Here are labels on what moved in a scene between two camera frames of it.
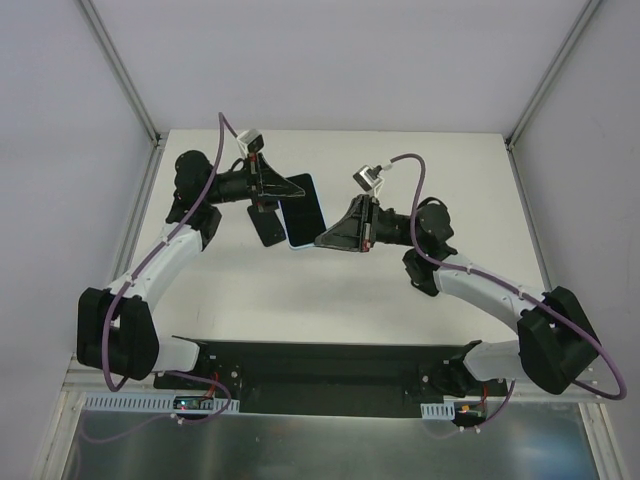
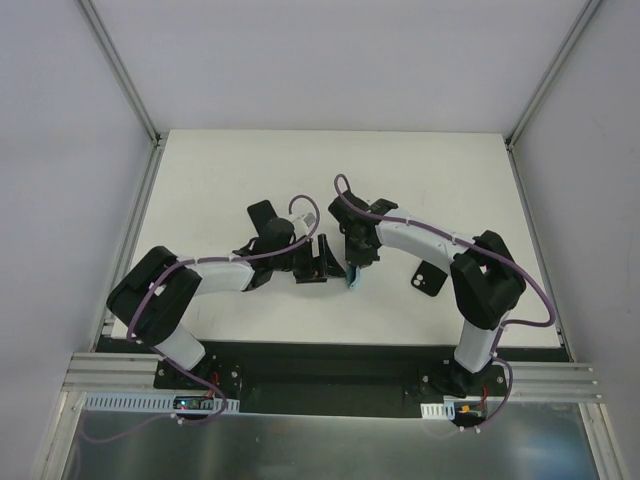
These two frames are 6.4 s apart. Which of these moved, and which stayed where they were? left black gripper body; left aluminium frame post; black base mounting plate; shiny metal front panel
Moved: left black gripper body
Stayed: left aluminium frame post; shiny metal front panel; black base mounting plate
